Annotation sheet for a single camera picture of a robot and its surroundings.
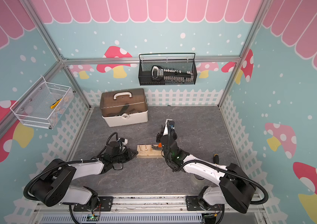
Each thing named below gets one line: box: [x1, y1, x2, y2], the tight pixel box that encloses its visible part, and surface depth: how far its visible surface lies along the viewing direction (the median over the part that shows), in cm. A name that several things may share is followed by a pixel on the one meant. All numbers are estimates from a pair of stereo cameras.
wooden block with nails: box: [136, 144, 165, 159], surface depth 91 cm
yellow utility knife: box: [49, 98, 63, 110], surface depth 77 cm
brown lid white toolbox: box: [99, 88, 149, 128], surface depth 100 cm
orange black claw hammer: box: [151, 142, 163, 151], surface depth 89 cm
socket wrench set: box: [151, 65, 194, 84], surface depth 91 cm
